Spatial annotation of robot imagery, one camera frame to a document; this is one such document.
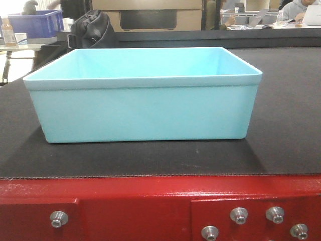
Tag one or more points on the black conveyor belt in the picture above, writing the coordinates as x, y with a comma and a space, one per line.
283, 136

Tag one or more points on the blue crate on table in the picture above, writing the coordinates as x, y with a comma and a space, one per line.
44, 24

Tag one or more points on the orange drink bottle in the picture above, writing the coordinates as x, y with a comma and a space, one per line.
8, 33

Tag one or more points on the silver bolt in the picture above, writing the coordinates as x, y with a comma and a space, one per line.
275, 214
239, 215
58, 219
210, 233
299, 231

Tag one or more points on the silver bolt lower right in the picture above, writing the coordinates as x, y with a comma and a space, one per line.
299, 231

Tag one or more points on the seated person olive sweater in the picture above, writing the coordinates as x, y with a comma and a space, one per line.
212, 16

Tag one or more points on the silver bolt lower middle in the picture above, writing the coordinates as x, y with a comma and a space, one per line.
210, 233

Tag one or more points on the seated person grey hoodie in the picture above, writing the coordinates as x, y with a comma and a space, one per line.
294, 11

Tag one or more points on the red conveyor frame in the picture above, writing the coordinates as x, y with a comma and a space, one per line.
159, 208

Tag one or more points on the cardboard box with black panel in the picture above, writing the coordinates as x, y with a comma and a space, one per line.
153, 16

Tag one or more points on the black shoulder bag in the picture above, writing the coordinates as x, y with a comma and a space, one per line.
92, 30

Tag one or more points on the light blue plastic bin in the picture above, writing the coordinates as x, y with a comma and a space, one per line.
144, 94

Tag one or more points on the silver bolt far left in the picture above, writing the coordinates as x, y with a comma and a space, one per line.
58, 219

